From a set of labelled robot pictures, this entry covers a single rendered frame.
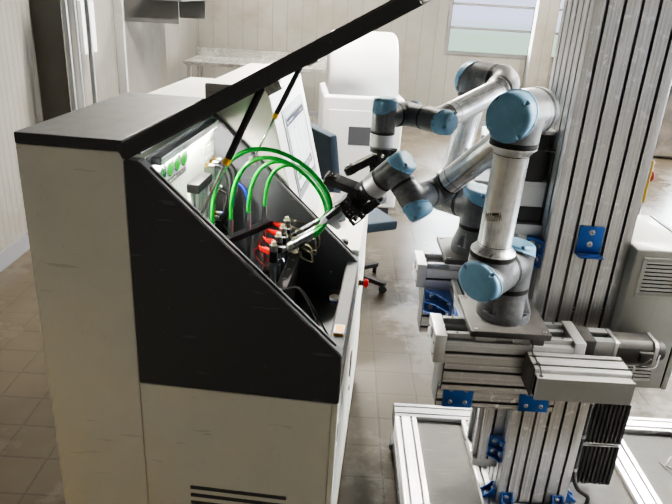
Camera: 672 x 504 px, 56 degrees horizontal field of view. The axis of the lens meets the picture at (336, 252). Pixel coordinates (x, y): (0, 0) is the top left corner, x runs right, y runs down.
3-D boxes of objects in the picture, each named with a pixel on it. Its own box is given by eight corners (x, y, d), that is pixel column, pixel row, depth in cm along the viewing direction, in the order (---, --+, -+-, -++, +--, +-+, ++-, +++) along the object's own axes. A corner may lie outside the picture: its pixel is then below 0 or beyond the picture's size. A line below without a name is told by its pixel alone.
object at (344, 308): (339, 396, 182) (343, 348, 176) (324, 394, 182) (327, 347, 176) (355, 300, 239) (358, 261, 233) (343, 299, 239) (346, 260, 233)
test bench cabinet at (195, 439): (324, 603, 208) (338, 405, 178) (153, 580, 212) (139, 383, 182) (343, 459, 273) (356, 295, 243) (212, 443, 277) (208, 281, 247)
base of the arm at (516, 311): (522, 303, 189) (527, 273, 185) (535, 328, 175) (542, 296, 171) (471, 300, 189) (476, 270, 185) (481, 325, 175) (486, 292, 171)
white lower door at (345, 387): (328, 574, 207) (341, 401, 181) (321, 573, 207) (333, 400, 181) (345, 444, 266) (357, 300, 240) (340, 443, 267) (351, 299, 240)
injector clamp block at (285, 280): (284, 332, 206) (285, 290, 200) (254, 329, 207) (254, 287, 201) (300, 288, 237) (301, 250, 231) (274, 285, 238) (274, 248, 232)
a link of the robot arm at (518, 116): (518, 295, 170) (562, 90, 148) (491, 313, 159) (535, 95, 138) (478, 280, 177) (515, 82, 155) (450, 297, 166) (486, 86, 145)
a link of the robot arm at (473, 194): (479, 231, 216) (485, 193, 210) (448, 220, 225) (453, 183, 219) (499, 224, 223) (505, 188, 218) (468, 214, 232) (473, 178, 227)
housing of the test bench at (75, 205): (154, 580, 213) (121, 140, 155) (73, 569, 215) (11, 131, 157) (249, 359, 342) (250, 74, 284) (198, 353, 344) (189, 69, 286)
